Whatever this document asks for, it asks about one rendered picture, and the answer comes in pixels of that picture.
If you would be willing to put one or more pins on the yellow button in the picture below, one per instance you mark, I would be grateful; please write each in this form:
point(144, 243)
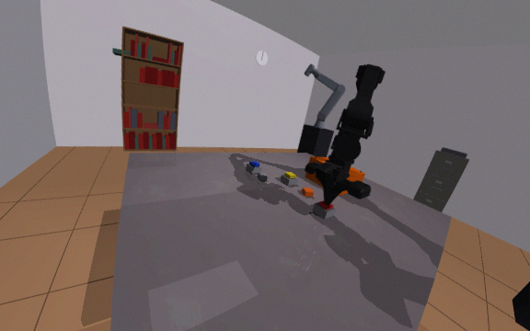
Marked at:
point(289, 179)

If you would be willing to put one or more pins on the blue button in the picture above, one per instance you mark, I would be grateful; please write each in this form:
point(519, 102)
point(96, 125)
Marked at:
point(253, 167)

